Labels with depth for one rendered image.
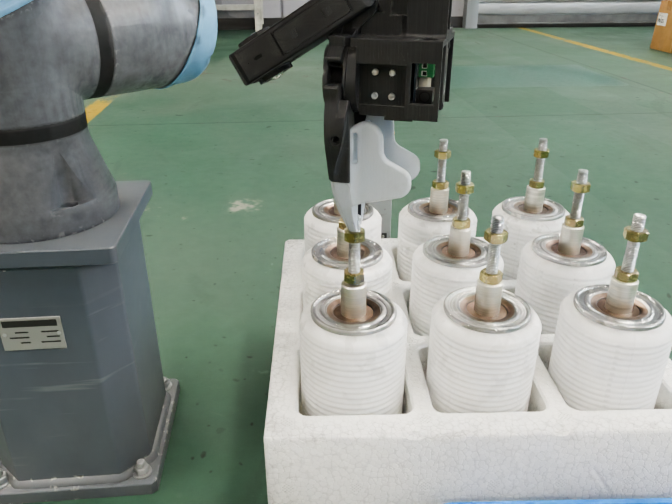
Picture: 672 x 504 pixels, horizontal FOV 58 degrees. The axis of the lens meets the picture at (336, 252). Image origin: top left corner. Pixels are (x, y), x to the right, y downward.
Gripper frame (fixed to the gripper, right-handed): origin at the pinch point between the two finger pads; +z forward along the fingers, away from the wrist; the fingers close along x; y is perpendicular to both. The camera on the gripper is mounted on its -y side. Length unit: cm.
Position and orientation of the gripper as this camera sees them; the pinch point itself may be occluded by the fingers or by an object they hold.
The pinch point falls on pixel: (347, 211)
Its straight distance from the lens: 49.4
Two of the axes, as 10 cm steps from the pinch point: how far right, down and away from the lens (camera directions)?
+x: 2.8, -4.2, 8.7
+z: 0.0, 9.0, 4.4
